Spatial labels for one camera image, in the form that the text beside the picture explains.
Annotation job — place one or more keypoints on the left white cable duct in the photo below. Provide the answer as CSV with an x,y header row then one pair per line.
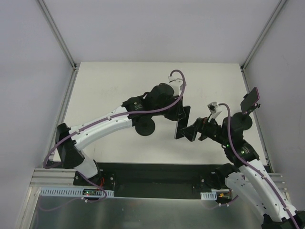
x,y
75,192

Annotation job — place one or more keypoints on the left aluminium frame post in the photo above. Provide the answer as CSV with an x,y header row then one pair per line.
x,y
56,32

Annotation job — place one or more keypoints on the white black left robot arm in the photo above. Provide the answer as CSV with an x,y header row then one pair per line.
x,y
71,141

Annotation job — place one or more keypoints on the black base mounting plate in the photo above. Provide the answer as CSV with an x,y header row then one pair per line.
x,y
165,181

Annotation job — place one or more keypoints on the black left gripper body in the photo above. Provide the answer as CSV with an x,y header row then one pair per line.
x,y
178,112

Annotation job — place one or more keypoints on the white cable duct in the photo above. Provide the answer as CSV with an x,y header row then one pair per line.
x,y
75,192
209,195

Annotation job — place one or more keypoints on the aluminium front rail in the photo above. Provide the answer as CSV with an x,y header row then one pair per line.
x,y
64,178

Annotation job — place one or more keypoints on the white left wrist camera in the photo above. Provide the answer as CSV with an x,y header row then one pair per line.
x,y
177,84

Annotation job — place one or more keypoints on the aluminium frame post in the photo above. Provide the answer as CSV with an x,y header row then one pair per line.
x,y
56,32
263,34

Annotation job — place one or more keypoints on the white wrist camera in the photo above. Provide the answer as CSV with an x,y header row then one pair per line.
x,y
177,84
214,109

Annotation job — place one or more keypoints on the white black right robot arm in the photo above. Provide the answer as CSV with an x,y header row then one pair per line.
x,y
244,174

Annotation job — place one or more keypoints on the right white cable duct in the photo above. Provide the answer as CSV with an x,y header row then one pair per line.
x,y
209,195

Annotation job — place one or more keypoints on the black phone stand round base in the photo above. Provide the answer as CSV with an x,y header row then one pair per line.
x,y
244,116

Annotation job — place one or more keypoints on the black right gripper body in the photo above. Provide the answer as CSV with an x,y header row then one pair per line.
x,y
198,130

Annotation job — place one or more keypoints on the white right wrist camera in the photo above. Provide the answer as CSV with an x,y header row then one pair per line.
x,y
214,109

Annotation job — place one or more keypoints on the right aluminium frame post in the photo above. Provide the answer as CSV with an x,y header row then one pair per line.
x,y
263,34

